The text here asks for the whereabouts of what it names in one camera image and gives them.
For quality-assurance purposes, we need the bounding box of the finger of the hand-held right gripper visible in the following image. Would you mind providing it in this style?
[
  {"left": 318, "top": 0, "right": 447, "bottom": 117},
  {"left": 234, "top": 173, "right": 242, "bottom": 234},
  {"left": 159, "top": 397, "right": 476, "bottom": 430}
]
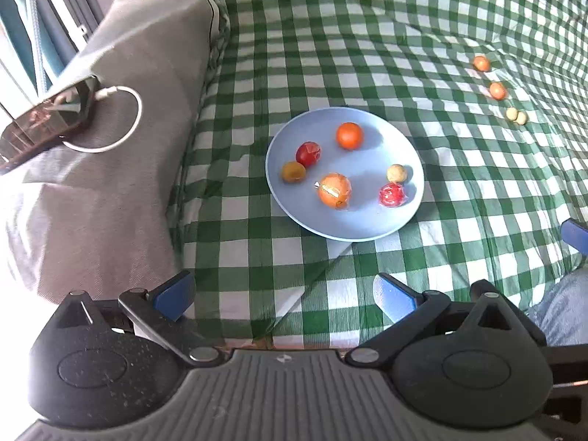
[{"left": 561, "top": 218, "right": 588, "bottom": 256}]

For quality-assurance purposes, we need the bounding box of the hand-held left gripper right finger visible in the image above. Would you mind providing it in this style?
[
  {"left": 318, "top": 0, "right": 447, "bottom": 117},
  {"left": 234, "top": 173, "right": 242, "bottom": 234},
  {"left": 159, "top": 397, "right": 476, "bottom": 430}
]
[{"left": 345, "top": 273, "right": 548, "bottom": 365}]

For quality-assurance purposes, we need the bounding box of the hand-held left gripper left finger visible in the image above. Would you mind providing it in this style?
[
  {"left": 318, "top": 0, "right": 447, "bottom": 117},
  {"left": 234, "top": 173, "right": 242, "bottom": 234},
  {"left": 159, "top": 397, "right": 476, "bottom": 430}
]
[{"left": 48, "top": 270, "right": 222, "bottom": 365}]

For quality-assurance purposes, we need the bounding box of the light blue plate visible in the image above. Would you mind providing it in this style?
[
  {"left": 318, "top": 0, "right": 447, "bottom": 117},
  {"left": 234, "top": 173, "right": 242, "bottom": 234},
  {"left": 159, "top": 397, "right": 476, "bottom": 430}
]
[{"left": 265, "top": 107, "right": 424, "bottom": 242}]

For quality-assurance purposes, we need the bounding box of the plastic-wrapped red fruit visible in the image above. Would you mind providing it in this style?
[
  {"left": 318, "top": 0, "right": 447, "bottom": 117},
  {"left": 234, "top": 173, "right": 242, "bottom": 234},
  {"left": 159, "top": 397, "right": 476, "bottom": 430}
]
[{"left": 379, "top": 182, "right": 408, "bottom": 208}]

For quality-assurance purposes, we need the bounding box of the plastic-wrapped orange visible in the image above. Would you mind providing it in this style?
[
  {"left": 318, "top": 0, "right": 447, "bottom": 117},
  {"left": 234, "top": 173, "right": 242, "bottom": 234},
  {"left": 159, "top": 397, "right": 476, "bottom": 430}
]
[{"left": 315, "top": 172, "right": 354, "bottom": 209}]

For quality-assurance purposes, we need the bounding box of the small yellow-orange fruit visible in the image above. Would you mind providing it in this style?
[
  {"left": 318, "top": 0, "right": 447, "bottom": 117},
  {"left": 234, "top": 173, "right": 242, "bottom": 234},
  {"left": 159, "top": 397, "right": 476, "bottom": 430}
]
[{"left": 281, "top": 161, "right": 306, "bottom": 184}]

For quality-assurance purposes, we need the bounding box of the person's leg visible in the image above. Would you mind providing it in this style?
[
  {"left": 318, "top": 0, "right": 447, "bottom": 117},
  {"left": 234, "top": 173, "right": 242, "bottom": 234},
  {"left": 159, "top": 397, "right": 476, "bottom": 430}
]
[{"left": 526, "top": 269, "right": 588, "bottom": 346}]

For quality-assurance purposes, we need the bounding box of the grey cloth cover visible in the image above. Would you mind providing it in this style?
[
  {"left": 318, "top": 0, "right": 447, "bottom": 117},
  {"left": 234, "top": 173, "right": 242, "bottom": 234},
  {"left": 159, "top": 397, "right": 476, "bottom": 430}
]
[{"left": 0, "top": 0, "right": 219, "bottom": 306}]

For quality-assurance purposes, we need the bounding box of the dark smartphone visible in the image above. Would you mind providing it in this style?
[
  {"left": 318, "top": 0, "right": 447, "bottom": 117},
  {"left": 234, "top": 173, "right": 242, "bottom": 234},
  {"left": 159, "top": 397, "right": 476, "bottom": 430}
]
[{"left": 0, "top": 76, "right": 99, "bottom": 176}]

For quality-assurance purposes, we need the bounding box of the green checked cloth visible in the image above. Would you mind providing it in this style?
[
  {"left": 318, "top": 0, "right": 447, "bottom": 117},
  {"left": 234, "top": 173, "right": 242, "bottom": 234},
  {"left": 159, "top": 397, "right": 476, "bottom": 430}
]
[{"left": 168, "top": 0, "right": 588, "bottom": 350}]

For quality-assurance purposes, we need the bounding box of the white charging cable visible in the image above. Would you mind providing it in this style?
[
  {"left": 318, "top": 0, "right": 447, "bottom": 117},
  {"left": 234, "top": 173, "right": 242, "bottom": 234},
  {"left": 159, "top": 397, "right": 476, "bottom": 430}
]
[{"left": 62, "top": 85, "right": 143, "bottom": 154}]

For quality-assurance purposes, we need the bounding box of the white window frame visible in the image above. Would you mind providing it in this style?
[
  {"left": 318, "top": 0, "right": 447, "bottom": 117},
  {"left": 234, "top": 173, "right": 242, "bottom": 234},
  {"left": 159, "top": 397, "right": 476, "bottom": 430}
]
[{"left": 0, "top": 0, "right": 108, "bottom": 106}]

